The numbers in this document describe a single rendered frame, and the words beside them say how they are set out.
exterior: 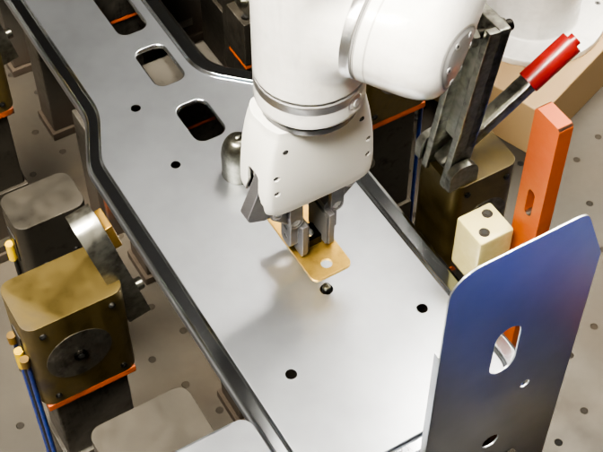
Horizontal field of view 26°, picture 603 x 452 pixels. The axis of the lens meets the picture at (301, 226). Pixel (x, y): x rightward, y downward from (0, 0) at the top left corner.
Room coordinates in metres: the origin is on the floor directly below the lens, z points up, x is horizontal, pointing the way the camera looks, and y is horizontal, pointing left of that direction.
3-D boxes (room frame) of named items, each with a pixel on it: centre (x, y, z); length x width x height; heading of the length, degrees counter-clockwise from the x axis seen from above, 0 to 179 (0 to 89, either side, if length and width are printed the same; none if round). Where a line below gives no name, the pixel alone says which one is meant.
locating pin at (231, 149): (0.80, 0.06, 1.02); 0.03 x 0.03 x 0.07
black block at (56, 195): (0.76, 0.25, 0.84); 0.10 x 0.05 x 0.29; 121
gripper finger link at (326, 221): (0.70, -0.03, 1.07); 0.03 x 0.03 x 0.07; 31
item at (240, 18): (1.03, 0.06, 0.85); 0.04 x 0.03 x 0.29; 31
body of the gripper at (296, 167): (0.68, -0.01, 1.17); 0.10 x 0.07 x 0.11; 121
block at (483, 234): (0.68, -0.15, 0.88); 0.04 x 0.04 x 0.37; 31
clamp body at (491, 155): (0.78, -0.16, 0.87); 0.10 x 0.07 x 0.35; 121
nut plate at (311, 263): (0.69, -0.01, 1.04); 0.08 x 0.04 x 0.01; 31
